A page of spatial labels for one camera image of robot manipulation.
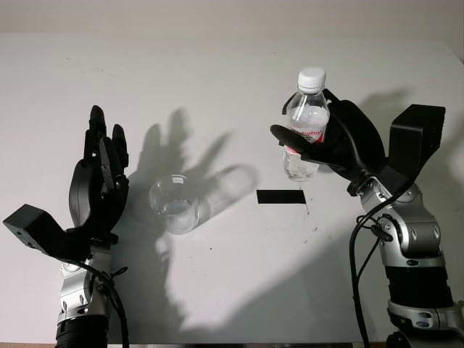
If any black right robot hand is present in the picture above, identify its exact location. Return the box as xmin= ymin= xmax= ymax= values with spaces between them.
xmin=270 ymin=88 xmax=387 ymax=183

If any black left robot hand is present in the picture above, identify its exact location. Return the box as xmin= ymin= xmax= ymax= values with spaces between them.
xmin=68 ymin=105 xmax=131 ymax=236

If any clear plastic water bottle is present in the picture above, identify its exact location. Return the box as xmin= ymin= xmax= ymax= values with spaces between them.
xmin=281 ymin=67 xmax=331 ymax=183

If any clear glass cup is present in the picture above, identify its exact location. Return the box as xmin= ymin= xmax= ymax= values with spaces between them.
xmin=148 ymin=174 xmax=200 ymax=236

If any black tape strip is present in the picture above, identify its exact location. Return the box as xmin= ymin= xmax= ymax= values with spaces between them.
xmin=256 ymin=189 xmax=306 ymax=206

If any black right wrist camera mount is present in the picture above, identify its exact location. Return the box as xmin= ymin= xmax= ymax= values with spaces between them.
xmin=375 ymin=104 xmax=447 ymax=194

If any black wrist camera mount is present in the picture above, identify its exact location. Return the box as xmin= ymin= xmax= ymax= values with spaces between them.
xmin=375 ymin=104 xmax=447 ymax=194
xmin=2 ymin=204 xmax=120 ymax=261

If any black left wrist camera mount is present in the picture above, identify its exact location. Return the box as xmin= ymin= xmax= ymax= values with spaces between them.
xmin=2 ymin=204 xmax=120 ymax=261

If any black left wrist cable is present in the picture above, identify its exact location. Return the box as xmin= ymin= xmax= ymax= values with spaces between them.
xmin=78 ymin=259 xmax=131 ymax=348

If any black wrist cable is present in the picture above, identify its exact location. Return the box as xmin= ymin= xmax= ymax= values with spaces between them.
xmin=78 ymin=259 xmax=131 ymax=348
xmin=348 ymin=183 xmax=418 ymax=348

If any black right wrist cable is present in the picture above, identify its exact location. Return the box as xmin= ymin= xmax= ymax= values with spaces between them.
xmin=348 ymin=183 xmax=418 ymax=348

